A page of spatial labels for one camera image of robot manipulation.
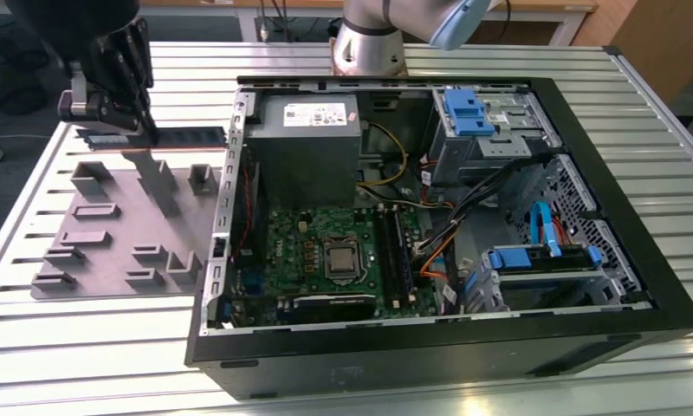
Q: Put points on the hard disk in blue carrier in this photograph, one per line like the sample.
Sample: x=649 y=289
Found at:
x=513 y=258

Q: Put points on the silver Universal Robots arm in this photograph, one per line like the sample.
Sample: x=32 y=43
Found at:
x=369 y=47

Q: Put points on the black RAM slot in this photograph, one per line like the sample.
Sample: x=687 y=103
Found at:
x=399 y=268
x=388 y=268

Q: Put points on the long desk wooden edge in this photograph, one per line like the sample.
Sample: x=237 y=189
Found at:
x=196 y=6

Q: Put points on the black mesh bin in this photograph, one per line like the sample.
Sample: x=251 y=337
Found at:
x=0 y=65

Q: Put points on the blue plastic latch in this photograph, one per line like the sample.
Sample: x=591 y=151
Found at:
x=471 y=288

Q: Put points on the black open PC case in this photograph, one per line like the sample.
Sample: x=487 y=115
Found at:
x=439 y=359

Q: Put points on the silver CPU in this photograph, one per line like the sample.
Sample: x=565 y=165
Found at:
x=344 y=260

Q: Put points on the grey parts rack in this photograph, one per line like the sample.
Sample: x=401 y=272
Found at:
x=121 y=190

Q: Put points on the metal disk bay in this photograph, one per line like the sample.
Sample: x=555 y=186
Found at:
x=612 y=277

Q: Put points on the metal drive cage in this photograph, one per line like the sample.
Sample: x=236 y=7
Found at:
x=496 y=149

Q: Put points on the wooden cabinet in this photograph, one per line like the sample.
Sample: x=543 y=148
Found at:
x=659 y=43

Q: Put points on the grey power supply unit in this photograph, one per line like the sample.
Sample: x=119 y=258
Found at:
x=305 y=169

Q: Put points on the CPU socket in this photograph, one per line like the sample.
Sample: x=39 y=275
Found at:
x=341 y=242

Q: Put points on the black graphics card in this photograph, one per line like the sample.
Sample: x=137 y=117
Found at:
x=329 y=310

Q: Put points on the tall blue drive latch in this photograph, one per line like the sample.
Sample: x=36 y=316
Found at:
x=468 y=125

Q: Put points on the green motherboard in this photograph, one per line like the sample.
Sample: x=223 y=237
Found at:
x=295 y=277

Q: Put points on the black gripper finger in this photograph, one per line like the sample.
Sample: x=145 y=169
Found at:
x=107 y=112
x=136 y=65

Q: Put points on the RAM stick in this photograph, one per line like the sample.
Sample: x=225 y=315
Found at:
x=191 y=136

